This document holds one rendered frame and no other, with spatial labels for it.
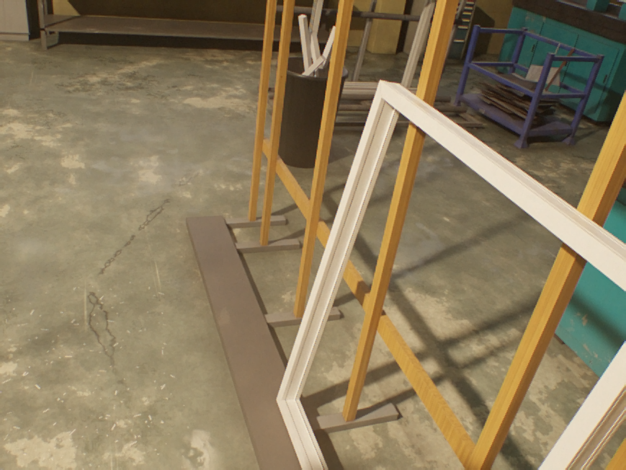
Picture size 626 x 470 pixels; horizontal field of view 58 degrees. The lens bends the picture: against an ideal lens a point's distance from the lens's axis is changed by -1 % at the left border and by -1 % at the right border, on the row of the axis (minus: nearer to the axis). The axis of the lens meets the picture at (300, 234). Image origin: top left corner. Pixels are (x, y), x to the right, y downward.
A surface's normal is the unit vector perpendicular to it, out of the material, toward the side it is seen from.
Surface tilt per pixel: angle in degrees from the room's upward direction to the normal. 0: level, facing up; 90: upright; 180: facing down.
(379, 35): 90
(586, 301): 90
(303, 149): 94
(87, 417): 0
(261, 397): 0
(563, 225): 82
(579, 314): 90
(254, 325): 0
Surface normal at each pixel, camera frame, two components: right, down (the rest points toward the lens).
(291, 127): -0.51, 0.45
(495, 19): 0.31, 0.52
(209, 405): 0.12, -0.85
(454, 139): -0.92, -0.06
